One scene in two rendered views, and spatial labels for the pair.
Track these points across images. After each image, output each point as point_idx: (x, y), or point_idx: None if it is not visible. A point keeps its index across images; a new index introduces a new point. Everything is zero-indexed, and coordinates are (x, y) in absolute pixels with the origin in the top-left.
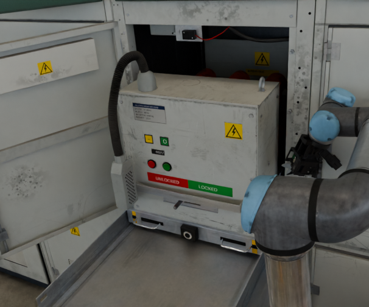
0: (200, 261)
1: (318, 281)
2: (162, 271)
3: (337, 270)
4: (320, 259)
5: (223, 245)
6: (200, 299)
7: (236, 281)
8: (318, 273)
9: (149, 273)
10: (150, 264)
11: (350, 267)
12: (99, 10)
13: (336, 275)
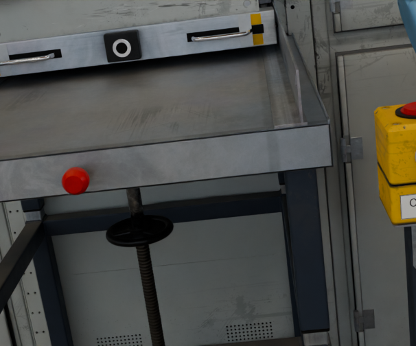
0: (163, 77)
1: (357, 128)
2: (99, 96)
3: (386, 86)
4: (355, 75)
5: (200, 37)
6: (202, 93)
7: (250, 72)
8: (355, 110)
9: (73, 102)
10: (64, 98)
11: (406, 71)
12: None
13: (386, 99)
